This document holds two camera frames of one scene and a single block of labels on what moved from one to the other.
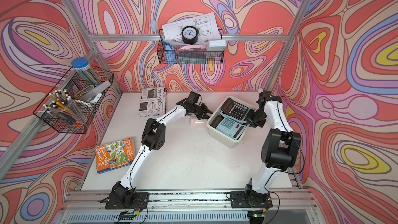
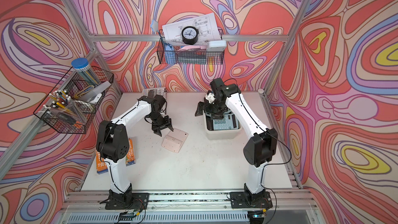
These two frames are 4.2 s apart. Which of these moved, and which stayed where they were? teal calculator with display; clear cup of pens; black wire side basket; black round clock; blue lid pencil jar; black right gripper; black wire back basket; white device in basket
Moved: black right gripper; teal calculator with display
Stayed: black wire back basket; black wire side basket; clear cup of pens; black round clock; white device in basket; blue lid pencil jar
